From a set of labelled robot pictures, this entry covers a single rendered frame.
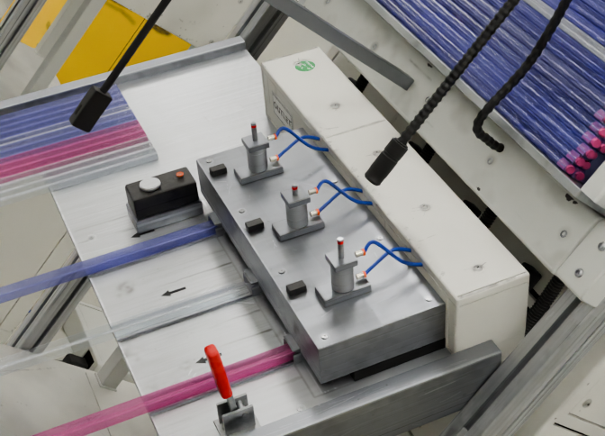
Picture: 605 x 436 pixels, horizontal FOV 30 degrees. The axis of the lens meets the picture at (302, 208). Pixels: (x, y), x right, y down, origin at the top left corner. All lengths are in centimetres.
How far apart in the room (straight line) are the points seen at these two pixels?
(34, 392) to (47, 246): 96
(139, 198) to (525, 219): 43
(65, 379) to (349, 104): 73
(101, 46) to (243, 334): 331
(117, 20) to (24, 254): 186
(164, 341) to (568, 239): 41
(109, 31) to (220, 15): 192
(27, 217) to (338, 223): 150
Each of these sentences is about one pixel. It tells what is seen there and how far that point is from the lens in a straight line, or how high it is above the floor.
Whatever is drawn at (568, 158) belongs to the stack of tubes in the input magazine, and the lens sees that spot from 108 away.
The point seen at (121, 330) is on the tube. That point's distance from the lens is 117.
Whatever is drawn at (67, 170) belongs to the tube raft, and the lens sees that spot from 140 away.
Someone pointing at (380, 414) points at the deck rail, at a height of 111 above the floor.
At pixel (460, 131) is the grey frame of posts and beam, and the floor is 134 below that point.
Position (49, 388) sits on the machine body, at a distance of 177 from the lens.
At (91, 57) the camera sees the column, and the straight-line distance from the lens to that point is 441.
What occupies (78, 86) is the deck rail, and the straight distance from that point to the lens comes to 156.
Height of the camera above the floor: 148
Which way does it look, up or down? 14 degrees down
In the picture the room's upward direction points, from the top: 38 degrees clockwise
